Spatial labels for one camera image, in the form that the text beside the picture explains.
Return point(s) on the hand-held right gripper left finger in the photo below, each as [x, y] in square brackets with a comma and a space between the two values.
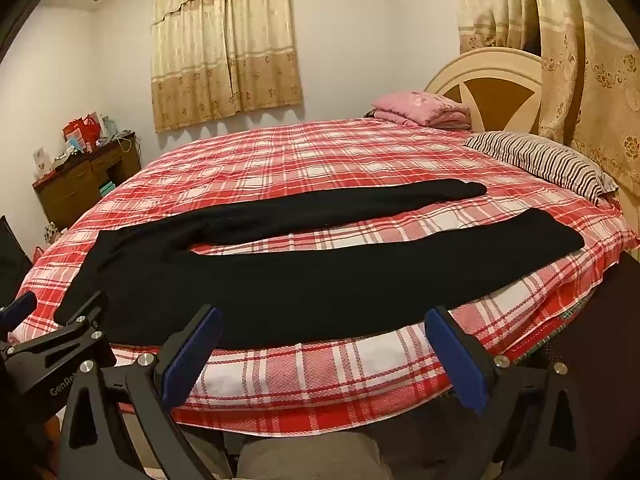
[192, 357]

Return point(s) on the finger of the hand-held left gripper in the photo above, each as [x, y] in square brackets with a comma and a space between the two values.
[82, 308]
[17, 306]

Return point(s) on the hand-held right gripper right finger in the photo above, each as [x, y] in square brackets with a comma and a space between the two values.
[456, 367]

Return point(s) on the black pants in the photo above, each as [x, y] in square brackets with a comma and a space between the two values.
[300, 290]

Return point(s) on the black bag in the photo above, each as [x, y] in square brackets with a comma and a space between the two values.
[12, 255]

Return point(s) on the brown wooden dresser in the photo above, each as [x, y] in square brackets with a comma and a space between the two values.
[75, 185]

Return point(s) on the white card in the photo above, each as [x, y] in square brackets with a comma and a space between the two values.
[41, 160]

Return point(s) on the red gift bag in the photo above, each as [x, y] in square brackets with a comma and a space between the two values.
[82, 132]

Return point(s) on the striped pillow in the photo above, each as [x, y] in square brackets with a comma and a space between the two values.
[540, 160]

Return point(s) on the red plaid bed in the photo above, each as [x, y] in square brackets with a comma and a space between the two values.
[350, 160]

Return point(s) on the folded pink blanket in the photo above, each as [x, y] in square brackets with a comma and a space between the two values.
[420, 107]

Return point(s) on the cream wooden headboard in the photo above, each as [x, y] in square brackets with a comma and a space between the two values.
[500, 95]

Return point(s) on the beige window curtain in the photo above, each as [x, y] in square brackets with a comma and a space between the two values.
[225, 60]

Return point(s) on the large beige floral curtain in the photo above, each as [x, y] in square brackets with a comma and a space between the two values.
[590, 60]

